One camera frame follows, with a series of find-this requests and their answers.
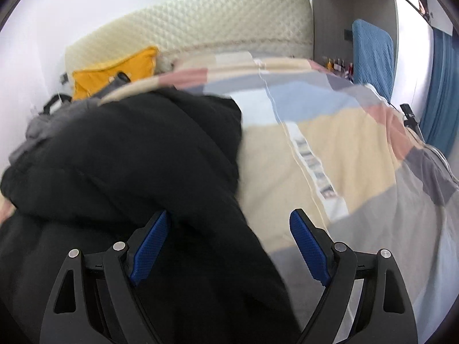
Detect black puffer jacket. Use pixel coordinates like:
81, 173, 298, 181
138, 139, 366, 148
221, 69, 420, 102
1, 88, 300, 343

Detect patchwork checkered duvet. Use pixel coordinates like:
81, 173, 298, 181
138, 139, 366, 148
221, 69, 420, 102
97, 53, 458, 343

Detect black tripod stand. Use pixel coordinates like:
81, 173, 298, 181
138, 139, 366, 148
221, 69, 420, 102
400, 103, 425, 141

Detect yellow pillow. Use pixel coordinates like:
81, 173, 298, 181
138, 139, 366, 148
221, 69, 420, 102
72, 46, 159, 100

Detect blue covered chair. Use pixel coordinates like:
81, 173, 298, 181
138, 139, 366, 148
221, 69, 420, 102
352, 19, 394, 102

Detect grey wardrobe cabinet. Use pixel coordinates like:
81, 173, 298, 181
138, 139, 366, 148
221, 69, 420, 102
309, 0, 400, 107

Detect blue curtain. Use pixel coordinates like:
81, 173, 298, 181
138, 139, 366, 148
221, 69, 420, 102
420, 28, 458, 156

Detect cream quilted headboard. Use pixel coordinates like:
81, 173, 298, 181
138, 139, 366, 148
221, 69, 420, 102
65, 0, 314, 75

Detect grey fleece garment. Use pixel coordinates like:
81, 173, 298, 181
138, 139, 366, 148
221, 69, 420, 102
9, 98, 100, 165

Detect black bag with strap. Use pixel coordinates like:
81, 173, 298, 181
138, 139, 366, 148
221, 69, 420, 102
42, 93, 72, 115

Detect bottles on nightstand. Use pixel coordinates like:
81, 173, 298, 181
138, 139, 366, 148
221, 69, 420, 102
322, 57, 354, 82

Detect dark grey folded garment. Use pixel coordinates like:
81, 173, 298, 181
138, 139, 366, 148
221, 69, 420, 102
93, 71, 131, 99

